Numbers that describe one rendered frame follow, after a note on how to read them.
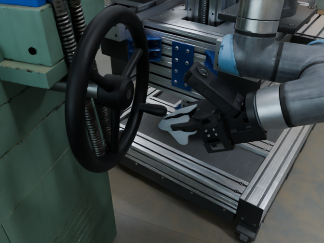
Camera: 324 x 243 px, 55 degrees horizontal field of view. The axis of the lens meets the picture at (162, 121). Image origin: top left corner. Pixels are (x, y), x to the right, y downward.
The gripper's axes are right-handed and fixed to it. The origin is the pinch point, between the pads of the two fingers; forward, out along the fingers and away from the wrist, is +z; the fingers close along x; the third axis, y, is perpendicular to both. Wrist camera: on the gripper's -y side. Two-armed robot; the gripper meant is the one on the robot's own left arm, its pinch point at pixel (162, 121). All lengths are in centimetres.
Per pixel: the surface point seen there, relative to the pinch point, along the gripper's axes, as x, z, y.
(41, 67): -12.9, 5.6, -21.6
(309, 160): 84, -5, 88
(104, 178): 9.0, 39.5, 21.5
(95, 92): -8.6, 2.9, -13.5
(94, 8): 18.3, 15.1, -24.7
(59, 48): -9.6, 3.4, -22.6
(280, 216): 43, 4, 81
